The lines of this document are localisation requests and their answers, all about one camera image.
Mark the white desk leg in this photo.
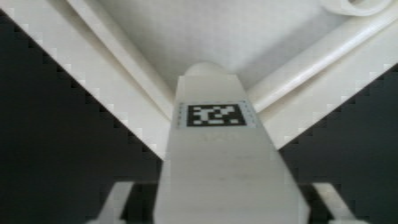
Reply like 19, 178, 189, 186
152, 62, 308, 224

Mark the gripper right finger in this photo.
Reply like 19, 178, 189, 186
312, 182, 367, 224

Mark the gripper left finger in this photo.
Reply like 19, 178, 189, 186
86, 181, 134, 224

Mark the white desk tabletop tray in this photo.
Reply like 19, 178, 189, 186
0, 0, 398, 153

